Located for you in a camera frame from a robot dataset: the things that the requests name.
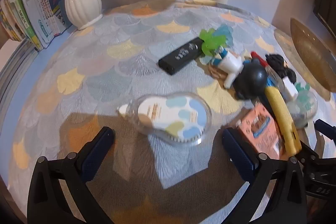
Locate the red-capped clear pen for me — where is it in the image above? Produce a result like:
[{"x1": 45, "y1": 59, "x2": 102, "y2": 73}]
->
[{"x1": 251, "y1": 51, "x2": 288, "y2": 101}]

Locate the pink biscuit-shaped toy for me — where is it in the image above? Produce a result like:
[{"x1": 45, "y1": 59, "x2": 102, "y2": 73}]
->
[{"x1": 206, "y1": 63, "x2": 229, "y2": 80}]

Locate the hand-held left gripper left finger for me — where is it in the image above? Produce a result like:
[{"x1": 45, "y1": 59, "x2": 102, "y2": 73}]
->
[{"x1": 27, "y1": 126, "x2": 116, "y2": 224}]

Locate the black rectangular box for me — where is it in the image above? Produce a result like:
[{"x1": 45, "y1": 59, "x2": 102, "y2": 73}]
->
[{"x1": 158, "y1": 36, "x2": 204, "y2": 76}]

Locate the blue translucent dinosaur toy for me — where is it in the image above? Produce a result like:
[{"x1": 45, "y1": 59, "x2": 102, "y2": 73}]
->
[{"x1": 213, "y1": 25, "x2": 234, "y2": 47}]

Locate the blue and yellow rectangular box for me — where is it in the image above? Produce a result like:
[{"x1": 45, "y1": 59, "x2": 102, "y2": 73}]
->
[{"x1": 265, "y1": 77, "x2": 302, "y2": 155}]

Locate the stack of flat books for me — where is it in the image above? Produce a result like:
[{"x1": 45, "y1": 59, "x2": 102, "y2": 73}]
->
[{"x1": 0, "y1": 38, "x2": 40, "y2": 98}]

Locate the dark wall screen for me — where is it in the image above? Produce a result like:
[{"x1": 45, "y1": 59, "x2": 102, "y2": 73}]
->
[{"x1": 312, "y1": 0, "x2": 336, "y2": 38}]

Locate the small black figurine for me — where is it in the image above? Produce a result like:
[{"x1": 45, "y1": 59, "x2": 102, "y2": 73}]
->
[{"x1": 265, "y1": 54, "x2": 298, "y2": 100}]

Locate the row of upright books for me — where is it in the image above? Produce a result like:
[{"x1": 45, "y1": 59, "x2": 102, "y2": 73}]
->
[{"x1": 0, "y1": 0, "x2": 74, "y2": 52}]

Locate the leaf pattern tablecloth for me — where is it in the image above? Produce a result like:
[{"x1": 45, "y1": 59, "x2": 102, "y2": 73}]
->
[{"x1": 0, "y1": 0, "x2": 336, "y2": 224}]

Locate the cloud pattern hairbrush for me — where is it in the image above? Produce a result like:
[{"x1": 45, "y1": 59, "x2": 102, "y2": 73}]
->
[{"x1": 117, "y1": 92, "x2": 213, "y2": 146}]

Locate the pink printed box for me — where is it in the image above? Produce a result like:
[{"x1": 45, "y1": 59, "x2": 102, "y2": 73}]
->
[{"x1": 236, "y1": 103, "x2": 285, "y2": 160}]

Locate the black-headed white figurine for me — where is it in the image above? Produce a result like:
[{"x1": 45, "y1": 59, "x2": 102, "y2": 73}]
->
[{"x1": 211, "y1": 47, "x2": 269, "y2": 102}]

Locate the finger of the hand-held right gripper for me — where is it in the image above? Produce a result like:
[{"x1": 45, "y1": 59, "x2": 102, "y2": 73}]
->
[
  {"x1": 314, "y1": 119, "x2": 336, "y2": 138},
  {"x1": 297, "y1": 141, "x2": 336, "y2": 198}
]

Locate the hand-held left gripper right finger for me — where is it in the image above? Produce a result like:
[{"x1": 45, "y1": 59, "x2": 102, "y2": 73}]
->
[{"x1": 222, "y1": 127, "x2": 307, "y2": 224}]

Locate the green translucent dinosaur toy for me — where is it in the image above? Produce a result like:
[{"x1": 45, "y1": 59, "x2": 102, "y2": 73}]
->
[{"x1": 198, "y1": 28, "x2": 227, "y2": 58}]

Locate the amber ribbed glass bowl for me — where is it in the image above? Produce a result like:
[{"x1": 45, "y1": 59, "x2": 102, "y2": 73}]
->
[{"x1": 290, "y1": 17, "x2": 336, "y2": 89}]

